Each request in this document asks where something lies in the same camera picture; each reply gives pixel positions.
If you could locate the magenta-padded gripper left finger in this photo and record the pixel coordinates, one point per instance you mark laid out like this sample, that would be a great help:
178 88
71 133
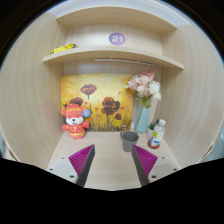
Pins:
78 160

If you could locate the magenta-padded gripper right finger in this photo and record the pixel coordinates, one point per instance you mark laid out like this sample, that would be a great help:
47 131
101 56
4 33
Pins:
148 160

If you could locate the clear plastic drink bottle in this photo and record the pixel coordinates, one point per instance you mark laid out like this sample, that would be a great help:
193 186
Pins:
158 131

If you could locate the grey mug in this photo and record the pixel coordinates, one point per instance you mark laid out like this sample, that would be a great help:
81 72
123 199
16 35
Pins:
129 141

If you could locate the red plush toy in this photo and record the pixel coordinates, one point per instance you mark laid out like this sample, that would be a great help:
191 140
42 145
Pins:
75 121

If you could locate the teal faceted vase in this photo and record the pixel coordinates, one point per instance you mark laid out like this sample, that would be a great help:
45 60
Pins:
142 121

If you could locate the pink and white flower bouquet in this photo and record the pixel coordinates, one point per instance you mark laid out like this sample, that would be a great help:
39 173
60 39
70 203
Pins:
143 86

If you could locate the yellow flower painting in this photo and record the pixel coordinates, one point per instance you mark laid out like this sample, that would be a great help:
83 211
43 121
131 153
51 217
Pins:
103 86

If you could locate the white light bar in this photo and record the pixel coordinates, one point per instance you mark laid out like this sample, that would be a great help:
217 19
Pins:
123 61

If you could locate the light wooden shelf unit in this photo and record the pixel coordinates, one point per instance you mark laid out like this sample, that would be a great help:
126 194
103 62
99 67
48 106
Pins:
113 53

